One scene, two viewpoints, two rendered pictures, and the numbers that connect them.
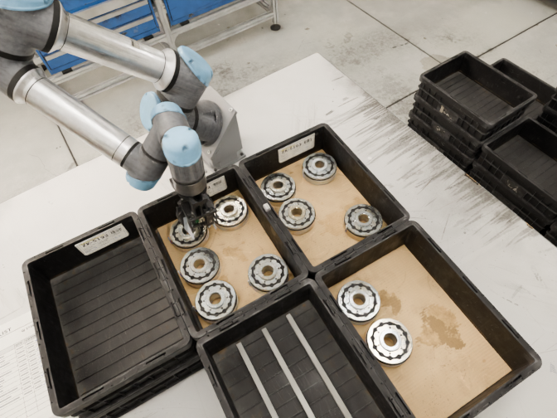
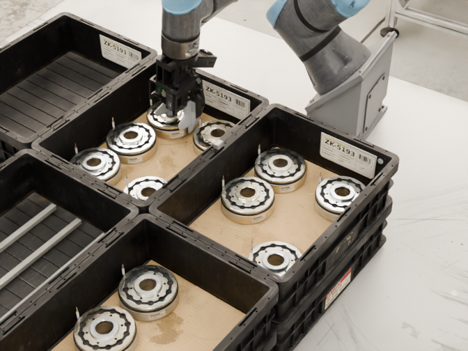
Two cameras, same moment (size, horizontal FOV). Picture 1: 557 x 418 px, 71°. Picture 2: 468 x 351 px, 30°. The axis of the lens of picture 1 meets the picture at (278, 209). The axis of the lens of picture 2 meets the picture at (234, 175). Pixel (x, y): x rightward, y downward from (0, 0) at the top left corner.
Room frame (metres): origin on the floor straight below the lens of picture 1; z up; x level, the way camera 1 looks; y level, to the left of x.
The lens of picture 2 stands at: (-0.02, -1.12, 2.00)
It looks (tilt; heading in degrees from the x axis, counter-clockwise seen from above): 42 degrees down; 62
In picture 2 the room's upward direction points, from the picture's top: 1 degrees counter-clockwise
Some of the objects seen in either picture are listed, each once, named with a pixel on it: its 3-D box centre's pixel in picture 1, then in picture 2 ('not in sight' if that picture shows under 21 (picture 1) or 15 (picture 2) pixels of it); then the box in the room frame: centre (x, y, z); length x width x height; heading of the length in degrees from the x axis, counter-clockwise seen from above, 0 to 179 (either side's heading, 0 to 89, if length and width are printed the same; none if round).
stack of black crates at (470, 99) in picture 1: (459, 122); not in sight; (1.31, -0.92, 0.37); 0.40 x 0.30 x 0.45; 29
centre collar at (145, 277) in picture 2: (359, 299); (147, 285); (0.32, -0.17, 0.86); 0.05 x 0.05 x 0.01
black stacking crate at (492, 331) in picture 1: (413, 324); (134, 346); (0.24, -0.28, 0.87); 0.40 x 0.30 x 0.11; 25
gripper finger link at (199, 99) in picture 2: not in sight; (193, 98); (0.59, 0.19, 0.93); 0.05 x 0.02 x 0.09; 115
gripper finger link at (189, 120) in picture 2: not in sight; (186, 120); (0.57, 0.19, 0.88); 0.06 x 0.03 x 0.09; 25
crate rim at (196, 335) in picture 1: (218, 241); (154, 127); (0.48, 0.16, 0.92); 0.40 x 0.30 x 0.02; 25
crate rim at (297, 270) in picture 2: (318, 190); (277, 187); (0.61, -0.11, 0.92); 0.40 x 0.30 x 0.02; 25
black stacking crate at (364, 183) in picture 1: (318, 201); (276, 207); (0.61, -0.11, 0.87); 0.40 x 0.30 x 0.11; 25
